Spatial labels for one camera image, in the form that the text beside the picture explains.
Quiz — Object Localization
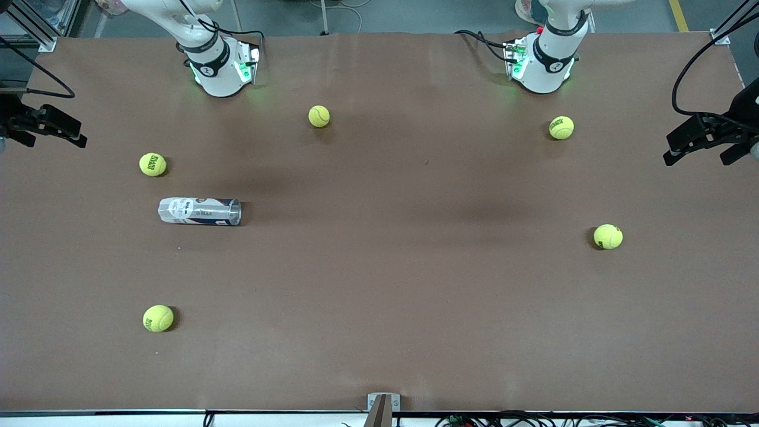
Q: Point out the clear plastic tennis ball can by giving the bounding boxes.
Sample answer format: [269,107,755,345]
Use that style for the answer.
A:
[158,197,243,227]

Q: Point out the white shoe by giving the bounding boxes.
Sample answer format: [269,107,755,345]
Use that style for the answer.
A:
[515,0,547,26]

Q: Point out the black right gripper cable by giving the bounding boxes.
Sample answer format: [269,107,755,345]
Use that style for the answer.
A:
[0,34,76,100]

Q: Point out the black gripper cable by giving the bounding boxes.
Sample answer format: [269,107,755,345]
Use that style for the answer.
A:
[0,34,76,100]
[671,24,759,129]

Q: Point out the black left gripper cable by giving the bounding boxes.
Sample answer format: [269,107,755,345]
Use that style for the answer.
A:
[671,24,759,129]

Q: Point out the aluminium frame profile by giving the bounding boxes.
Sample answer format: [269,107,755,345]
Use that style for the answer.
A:
[710,0,759,46]
[0,0,81,53]

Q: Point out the black right arm base cable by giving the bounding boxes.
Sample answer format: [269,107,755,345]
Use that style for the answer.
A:
[178,0,265,48]

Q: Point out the black arm base cable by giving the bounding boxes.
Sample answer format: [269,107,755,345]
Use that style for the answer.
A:
[178,0,265,48]
[455,29,512,63]

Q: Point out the black left arm base cable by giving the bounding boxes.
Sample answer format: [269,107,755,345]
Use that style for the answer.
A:
[455,29,512,63]

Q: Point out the black tangled cable bundle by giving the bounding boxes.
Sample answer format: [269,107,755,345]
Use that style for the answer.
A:
[436,410,759,427]

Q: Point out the grey metal camera mount bracket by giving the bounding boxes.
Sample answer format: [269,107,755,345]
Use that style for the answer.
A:
[367,393,401,427]

